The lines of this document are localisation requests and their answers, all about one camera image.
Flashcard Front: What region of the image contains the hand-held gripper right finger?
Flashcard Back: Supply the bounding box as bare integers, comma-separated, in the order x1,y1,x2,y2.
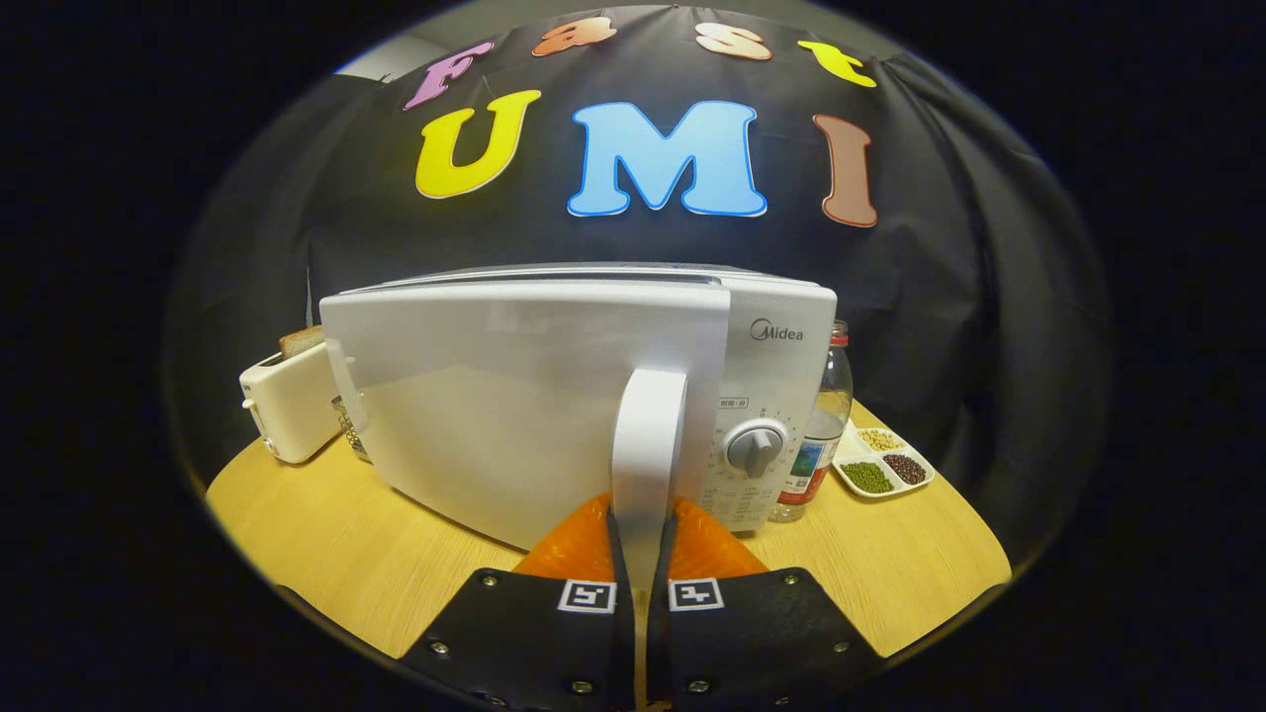
648,494,886,712

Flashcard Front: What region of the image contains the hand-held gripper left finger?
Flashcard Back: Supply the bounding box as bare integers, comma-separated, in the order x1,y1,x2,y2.
401,492,634,712

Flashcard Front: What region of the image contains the white microwave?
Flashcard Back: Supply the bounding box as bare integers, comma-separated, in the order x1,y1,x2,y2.
318,262,839,599

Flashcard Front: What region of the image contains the clear plastic water bottle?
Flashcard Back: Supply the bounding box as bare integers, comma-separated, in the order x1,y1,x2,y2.
769,319,855,523

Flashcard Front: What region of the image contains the white divided bean dish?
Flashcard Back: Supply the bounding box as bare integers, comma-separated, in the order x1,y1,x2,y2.
833,423,937,499

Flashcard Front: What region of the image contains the white toaster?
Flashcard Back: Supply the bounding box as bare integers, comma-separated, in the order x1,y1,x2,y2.
240,341,347,465

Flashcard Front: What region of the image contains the metal wire basket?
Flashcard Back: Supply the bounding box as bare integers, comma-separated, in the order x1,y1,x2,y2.
331,396,372,461

